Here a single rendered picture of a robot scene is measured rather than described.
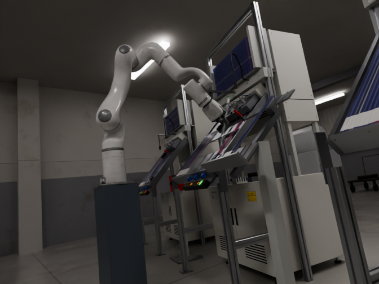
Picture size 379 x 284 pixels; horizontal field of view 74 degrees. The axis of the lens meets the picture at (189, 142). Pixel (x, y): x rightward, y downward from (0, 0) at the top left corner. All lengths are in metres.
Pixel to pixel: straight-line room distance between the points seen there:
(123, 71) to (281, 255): 1.24
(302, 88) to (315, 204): 0.85
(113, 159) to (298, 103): 1.35
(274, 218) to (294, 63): 1.28
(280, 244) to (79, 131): 4.52
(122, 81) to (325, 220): 1.58
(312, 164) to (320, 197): 2.66
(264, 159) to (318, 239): 0.84
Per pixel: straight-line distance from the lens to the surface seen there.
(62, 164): 5.10
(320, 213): 1.97
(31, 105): 5.03
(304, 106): 2.06
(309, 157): 4.64
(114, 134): 1.50
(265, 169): 1.28
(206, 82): 1.47
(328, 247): 2.02
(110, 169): 1.39
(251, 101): 1.81
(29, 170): 4.76
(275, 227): 1.30
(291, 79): 2.07
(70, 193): 5.06
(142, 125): 5.81
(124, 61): 1.52
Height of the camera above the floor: 0.64
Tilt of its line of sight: 10 degrees up
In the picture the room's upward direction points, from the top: 8 degrees counter-clockwise
